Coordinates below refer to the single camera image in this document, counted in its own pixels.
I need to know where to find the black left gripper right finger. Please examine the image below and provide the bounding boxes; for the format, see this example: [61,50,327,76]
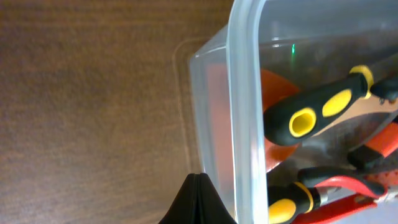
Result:
[195,173,236,224]

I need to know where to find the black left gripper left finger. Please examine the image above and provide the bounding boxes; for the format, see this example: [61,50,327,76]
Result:
[159,174,198,224]

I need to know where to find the yellow black screwdriver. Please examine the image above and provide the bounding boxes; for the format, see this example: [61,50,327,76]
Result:
[267,182,341,224]

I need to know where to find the metal file yellow black handle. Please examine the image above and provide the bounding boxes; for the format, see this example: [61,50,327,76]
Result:
[261,54,397,147]

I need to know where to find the clear plastic container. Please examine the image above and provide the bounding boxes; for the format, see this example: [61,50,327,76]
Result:
[189,0,397,223]

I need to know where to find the orange cutting pliers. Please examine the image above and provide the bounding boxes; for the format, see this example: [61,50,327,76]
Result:
[293,166,388,224]

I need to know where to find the red scraper wooden handle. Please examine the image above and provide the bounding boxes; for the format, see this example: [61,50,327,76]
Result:
[205,63,398,187]

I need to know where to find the orange long nose pliers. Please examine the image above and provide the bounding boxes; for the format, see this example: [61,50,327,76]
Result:
[347,75,397,170]

